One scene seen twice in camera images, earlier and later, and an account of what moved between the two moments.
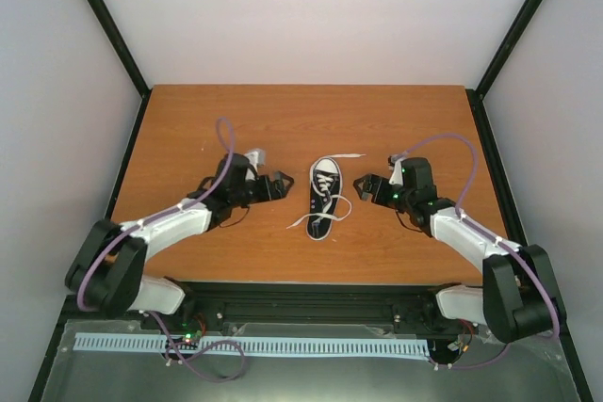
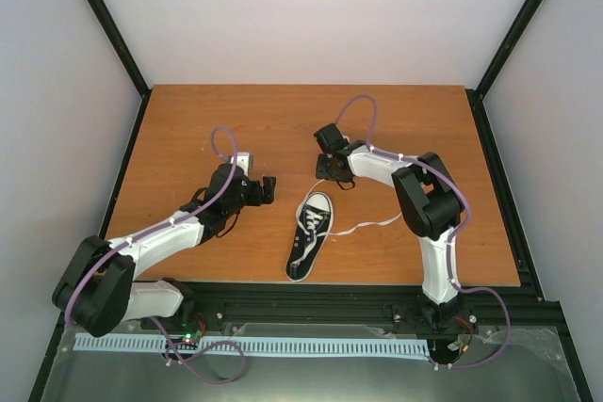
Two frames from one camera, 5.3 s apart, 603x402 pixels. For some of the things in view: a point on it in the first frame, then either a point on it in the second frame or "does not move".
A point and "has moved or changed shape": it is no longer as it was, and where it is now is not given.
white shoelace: x=327 y=195 → x=314 y=219
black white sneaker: x=325 y=184 has moved or changed shape
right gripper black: x=371 y=180 → x=321 y=171
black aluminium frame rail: x=260 y=302 does not move
